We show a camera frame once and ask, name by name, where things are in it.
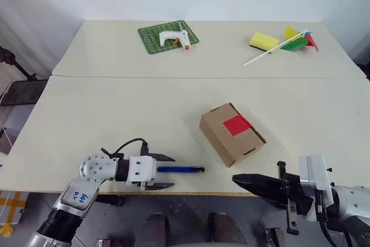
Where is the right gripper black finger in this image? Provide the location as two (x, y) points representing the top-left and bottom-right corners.
(235, 180), (286, 201)
(232, 173), (280, 189)

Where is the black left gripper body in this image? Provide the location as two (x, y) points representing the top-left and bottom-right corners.
(140, 142), (159, 191)

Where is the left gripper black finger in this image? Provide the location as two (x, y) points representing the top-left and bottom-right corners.
(149, 152), (176, 163)
(145, 182), (176, 191)

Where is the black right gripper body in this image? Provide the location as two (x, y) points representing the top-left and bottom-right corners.
(273, 160), (315, 235)

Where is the brown cardboard box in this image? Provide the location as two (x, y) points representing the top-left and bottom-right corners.
(198, 102), (267, 168)

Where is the red tape patch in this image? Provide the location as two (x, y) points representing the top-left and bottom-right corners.
(223, 115), (251, 137)

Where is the yellow and white taped box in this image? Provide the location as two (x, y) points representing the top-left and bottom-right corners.
(0, 190), (29, 235)

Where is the green football field mat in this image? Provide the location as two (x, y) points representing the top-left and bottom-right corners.
(138, 20), (200, 56)

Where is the white glue gun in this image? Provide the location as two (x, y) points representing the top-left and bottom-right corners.
(158, 21), (192, 52)

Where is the black flat tray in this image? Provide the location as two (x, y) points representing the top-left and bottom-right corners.
(0, 79), (49, 108)

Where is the yellow sponge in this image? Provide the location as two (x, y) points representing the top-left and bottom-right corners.
(249, 31), (280, 54)

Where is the colourful pinwheel with white stick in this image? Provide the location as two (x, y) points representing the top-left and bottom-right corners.
(242, 26), (319, 67)

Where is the black tripod stand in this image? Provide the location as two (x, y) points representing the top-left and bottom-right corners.
(0, 46), (38, 82)

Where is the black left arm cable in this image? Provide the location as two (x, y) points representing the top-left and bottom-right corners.
(101, 138), (148, 158)

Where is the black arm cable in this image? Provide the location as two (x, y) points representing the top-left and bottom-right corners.
(316, 189), (353, 247)
(101, 138), (148, 158)

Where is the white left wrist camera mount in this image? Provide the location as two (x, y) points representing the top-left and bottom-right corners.
(126, 156), (158, 186)

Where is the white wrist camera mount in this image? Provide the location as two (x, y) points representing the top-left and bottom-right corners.
(126, 156), (158, 186)
(297, 155), (334, 222)

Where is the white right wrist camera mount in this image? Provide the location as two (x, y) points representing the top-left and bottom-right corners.
(297, 155), (334, 222)

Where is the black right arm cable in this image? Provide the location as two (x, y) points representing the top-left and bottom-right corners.
(316, 189), (353, 247)

